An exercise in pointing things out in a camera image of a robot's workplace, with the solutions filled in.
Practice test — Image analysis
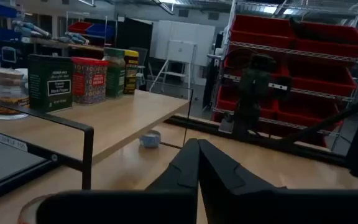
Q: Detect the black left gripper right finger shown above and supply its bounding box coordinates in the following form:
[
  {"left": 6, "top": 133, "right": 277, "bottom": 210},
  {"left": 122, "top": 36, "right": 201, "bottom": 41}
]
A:
[{"left": 197, "top": 139, "right": 288, "bottom": 224}]

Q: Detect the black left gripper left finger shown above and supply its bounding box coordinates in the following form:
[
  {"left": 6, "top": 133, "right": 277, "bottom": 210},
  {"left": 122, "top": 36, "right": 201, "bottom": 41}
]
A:
[{"left": 144, "top": 138, "right": 200, "bottom": 192}]

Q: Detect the yellow lid onion spice jar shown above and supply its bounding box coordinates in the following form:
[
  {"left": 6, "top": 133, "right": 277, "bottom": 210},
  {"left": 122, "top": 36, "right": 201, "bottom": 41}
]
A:
[{"left": 123, "top": 49, "right": 140, "bottom": 95}]

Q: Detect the green lid herb spice jar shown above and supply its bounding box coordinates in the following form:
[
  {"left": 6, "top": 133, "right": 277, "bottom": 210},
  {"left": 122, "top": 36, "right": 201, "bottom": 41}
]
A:
[{"left": 103, "top": 47, "right": 126, "bottom": 98}]

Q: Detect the red lid patterned spice tin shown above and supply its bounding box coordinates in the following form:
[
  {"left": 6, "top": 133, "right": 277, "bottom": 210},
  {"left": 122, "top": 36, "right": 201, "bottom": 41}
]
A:
[{"left": 71, "top": 57, "right": 109, "bottom": 105}]

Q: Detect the dark green pepper tin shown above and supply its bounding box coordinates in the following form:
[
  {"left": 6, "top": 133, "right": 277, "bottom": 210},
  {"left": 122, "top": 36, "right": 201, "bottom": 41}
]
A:
[{"left": 27, "top": 54, "right": 73, "bottom": 113}]

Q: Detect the white shelf label sticker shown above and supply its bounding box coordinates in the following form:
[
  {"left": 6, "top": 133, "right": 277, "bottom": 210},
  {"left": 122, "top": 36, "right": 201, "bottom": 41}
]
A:
[{"left": 0, "top": 129, "right": 28, "bottom": 152}]

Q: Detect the blue tape roll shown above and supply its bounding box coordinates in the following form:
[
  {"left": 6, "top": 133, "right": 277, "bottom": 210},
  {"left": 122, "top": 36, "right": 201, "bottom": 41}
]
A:
[{"left": 139, "top": 129, "right": 162, "bottom": 149}]

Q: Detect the red plastic storage bin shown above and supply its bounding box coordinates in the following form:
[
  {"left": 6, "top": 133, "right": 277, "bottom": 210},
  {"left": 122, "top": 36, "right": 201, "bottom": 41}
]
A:
[
  {"left": 223, "top": 48, "right": 288, "bottom": 78},
  {"left": 277, "top": 93, "right": 344, "bottom": 131},
  {"left": 290, "top": 21, "right": 358, "bottom": 59},
  {"left": 287, "top": 60, "right": 358, "bottom": 97},
  {"left": 230, "top": 14, "right": 295, "bottom": 50},
  {"left": 68, "top": 21, "right": 93, "bottom": 34},
  {"left": 215, "top": 85, "right": 279, "bottom": 112}
]

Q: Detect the white step stand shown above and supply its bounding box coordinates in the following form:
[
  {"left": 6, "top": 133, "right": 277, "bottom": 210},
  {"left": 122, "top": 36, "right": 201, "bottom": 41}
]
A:
[{"left": 149, "top": 39, "right": 198, "bottom": 100}]

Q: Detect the white panel board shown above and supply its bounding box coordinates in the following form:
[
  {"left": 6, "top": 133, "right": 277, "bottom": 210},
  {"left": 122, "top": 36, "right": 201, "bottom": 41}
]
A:
[{"left": 150, "top": 20, "right": 216, "bottom": 68}]

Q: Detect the black cabinet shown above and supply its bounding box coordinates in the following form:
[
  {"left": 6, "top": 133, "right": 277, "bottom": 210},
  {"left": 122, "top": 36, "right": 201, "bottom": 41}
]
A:
[{"left": 116, "top": 17, "right": 154, "bottom": 60}]

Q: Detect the wooden background workbench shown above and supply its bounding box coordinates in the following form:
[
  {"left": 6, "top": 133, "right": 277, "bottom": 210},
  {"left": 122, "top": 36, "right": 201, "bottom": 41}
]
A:
[{"left": 20, "top": 36, "right": 105, "bottom": 58}]

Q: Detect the blue grey padded bundle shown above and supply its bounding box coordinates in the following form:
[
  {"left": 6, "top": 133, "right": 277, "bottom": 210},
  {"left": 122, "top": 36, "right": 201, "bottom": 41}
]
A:
[
  {"left": 53, "top": 31, "right": 90, "bottom": 45},
  {"left": 11, "top": 19, "right": 53, "bottom": 40}
]

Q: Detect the wooden shelf black metal frame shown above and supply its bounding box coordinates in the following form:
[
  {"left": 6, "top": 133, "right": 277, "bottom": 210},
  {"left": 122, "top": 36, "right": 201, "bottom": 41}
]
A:
[{"left": 0, "top": 88, "right": 195, "bottom": 191}]

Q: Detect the metal wire storage rack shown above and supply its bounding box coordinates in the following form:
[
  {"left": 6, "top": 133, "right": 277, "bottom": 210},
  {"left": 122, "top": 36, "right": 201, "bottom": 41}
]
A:
[{"left": 211, "top": 0, "right": 358, "bottom": 153}]

